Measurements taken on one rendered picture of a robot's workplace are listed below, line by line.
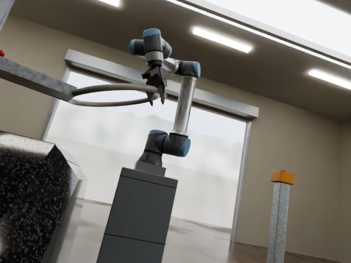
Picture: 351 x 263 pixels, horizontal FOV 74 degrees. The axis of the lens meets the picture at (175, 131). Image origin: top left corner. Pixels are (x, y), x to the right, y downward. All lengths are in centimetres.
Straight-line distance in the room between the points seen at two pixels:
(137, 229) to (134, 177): 33
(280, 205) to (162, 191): 87
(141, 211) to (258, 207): 526
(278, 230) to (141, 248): 97
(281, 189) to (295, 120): 585
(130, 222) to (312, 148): 679
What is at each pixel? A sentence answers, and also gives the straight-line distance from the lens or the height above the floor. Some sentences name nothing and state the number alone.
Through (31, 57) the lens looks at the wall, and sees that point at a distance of 667.
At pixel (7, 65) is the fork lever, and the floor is 107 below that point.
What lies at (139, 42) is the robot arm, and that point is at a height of 150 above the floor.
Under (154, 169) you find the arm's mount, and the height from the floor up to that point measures 89.
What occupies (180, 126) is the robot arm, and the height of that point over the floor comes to 123.
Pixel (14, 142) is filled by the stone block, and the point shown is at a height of 78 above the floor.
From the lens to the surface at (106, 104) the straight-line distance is 149.
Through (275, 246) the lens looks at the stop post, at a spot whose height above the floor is 55.
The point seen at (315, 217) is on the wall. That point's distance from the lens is 774.
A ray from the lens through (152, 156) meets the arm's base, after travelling 176.
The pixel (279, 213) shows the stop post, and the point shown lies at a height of 77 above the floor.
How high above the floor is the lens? 73
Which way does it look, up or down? 15 degrees up
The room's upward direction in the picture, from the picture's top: 12 degrees clockwise
